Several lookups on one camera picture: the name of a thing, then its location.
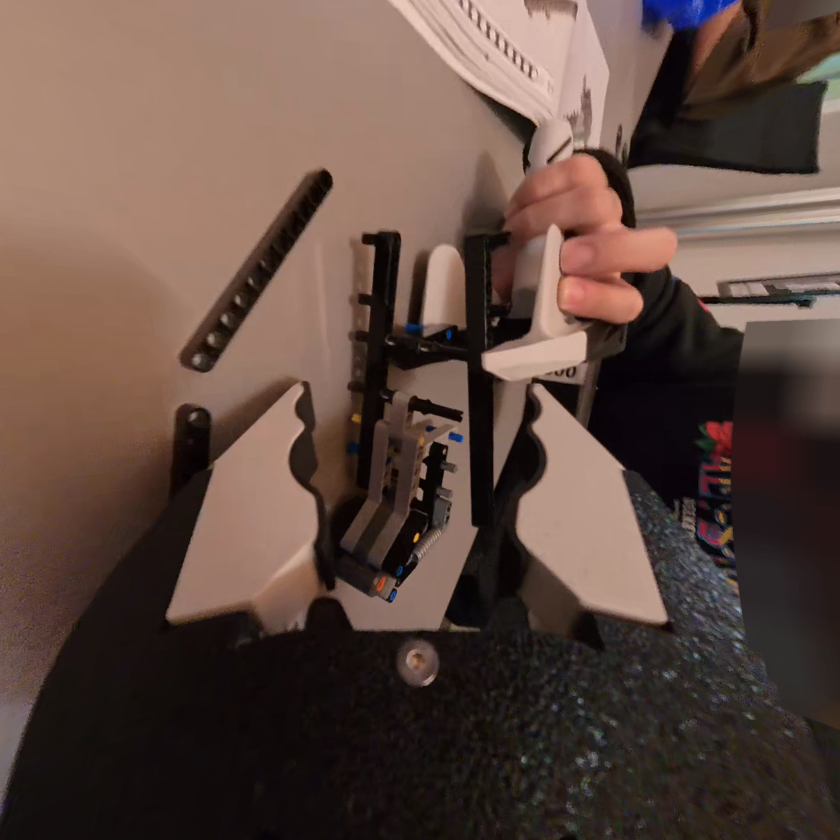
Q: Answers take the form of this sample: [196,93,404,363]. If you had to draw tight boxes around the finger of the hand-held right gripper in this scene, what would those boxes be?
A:
[481,328,589,384]

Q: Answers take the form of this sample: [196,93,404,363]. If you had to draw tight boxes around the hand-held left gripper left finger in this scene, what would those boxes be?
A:
[164,379,339,636]

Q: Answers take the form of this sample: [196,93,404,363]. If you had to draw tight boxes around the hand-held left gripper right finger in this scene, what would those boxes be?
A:
[515,382,670,637]

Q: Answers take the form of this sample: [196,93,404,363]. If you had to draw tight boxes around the black toy frame beam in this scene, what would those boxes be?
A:
[463,231,514,527]

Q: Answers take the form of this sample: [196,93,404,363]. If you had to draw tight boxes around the toy brick motor assembly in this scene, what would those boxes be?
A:
[335,322,467,605]

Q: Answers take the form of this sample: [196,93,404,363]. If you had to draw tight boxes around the black toy beam with pins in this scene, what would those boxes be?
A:
[346,230,403,492]

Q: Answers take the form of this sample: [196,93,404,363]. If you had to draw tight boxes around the person's right forearm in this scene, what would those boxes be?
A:
[581,147,746,395]

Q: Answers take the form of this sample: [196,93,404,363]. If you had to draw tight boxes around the person's right hand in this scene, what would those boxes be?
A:
[492,155,679,325]

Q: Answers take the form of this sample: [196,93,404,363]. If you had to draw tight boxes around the white curved toy piece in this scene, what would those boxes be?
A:
[425,244,465,327]

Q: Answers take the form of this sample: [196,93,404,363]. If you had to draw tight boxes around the short black toy beam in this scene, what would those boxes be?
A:
[172,405,212,500]

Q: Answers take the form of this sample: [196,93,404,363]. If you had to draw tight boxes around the long black toy beam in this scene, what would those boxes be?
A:
[178,168,334,374]

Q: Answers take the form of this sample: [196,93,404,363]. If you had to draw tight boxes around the white instruction booklet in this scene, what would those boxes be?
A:
[392,0,631,173]

